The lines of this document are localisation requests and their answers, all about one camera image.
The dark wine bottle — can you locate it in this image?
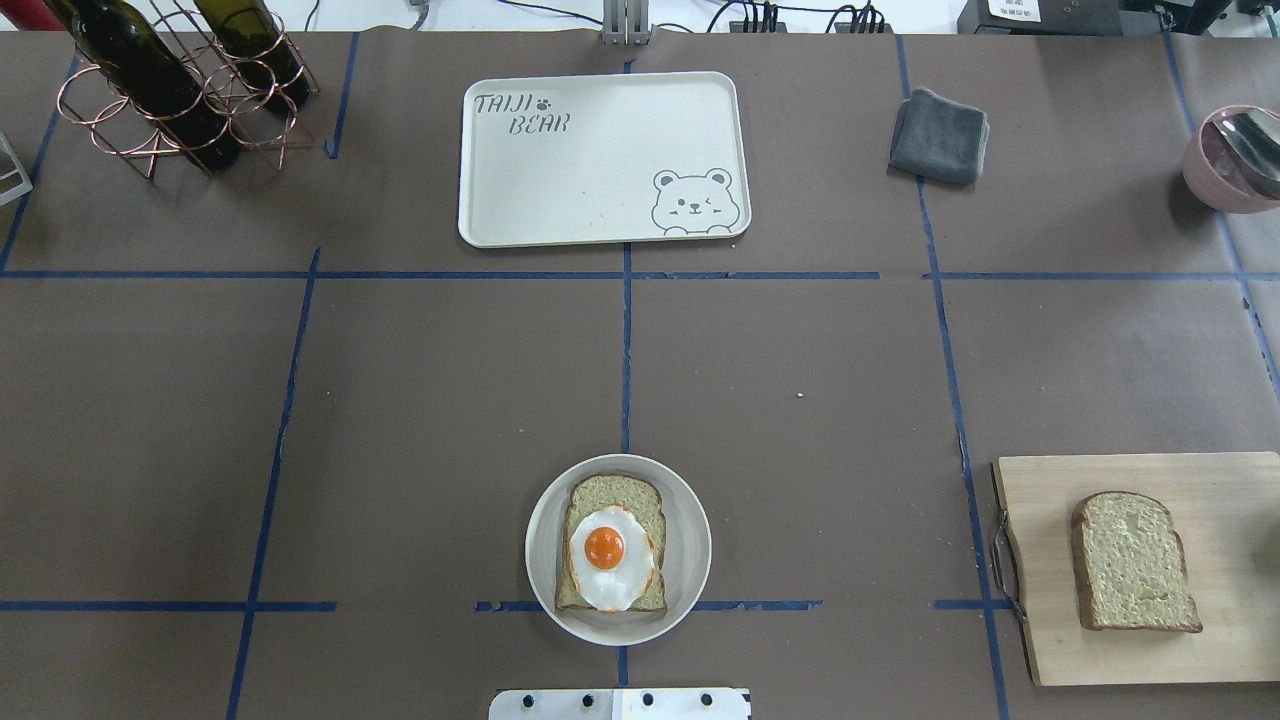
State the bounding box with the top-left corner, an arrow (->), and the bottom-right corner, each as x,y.
196,1 -> 311,115
44,1 -> 241,170

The dark wine bottle right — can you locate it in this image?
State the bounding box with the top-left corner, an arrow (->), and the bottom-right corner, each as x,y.
196,1 -> 311,115

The cream bear serving tray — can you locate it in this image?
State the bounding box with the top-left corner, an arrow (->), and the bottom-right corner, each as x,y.
457,70 -> 753,249

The pink bowl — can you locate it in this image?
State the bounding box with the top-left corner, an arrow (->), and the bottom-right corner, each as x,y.
1181,104 -> 1277,215

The white metal object edge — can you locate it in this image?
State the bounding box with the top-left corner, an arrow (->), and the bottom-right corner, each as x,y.
0,132 -> 35,206

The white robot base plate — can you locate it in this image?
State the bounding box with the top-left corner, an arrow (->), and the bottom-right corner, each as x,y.
488,687 -> 753,719

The grey folded cloth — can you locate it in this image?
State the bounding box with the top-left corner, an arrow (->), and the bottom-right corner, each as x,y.
888,87 -> 989,186

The fried egg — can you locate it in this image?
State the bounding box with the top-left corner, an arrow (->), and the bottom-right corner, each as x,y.
568,503 -> 658,612

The dark wine bottle left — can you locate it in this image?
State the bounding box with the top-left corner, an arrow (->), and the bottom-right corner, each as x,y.
44,1 -> 241,170

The wooden cutting board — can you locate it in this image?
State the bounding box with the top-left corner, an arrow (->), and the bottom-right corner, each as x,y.
995,452 -> 1279,685

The black box with label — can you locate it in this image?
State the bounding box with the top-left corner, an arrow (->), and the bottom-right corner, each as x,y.
955,1 -> 1176,37

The white round plate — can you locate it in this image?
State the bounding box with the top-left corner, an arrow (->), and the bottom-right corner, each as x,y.
524,454 -> 712,646

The copper wire bottle rack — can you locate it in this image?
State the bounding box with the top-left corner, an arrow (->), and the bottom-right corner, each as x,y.
47,1 -> 317,178

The metal spoon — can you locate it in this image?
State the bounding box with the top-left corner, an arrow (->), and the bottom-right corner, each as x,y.
1213,108 -> 1279,199

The metal cutting board handle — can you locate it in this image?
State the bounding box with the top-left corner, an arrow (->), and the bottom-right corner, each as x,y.
988,509 -> 1027,623

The bread slice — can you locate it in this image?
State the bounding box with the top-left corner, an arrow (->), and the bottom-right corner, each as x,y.
556,475 -> 668,614
1071,491 -> 1204,634

